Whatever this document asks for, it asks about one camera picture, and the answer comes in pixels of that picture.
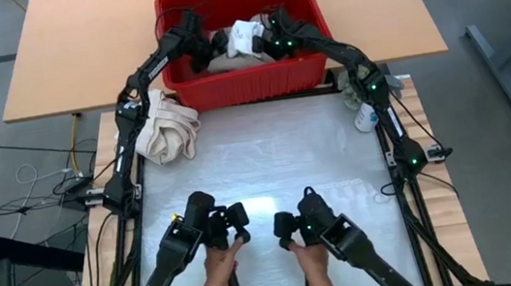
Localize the white spray bottle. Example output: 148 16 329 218
348 72 410 135

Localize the red plastic laundry bin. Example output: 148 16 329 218
153 0 339 116

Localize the black aluminium table frame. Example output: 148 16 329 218
55 58 489 286

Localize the small white cloth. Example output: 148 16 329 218
223 16 269 59

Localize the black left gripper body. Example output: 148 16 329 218
186 27 234 75

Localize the small potted green plant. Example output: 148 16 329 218
336 64 385 112

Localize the yellow cable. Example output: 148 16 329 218
65 113 85 175

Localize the cream canvas tote bag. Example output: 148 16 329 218
126 84 206 170

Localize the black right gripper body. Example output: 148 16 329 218
249 22 303 64

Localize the person's hand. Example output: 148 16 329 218
288 236 333 282
200 236 249 286

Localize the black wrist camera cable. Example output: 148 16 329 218
151 2 205 44

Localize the khaki garment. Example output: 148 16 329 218
201 11 282 76

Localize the large light wooden desk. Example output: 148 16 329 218
0 0 452 124

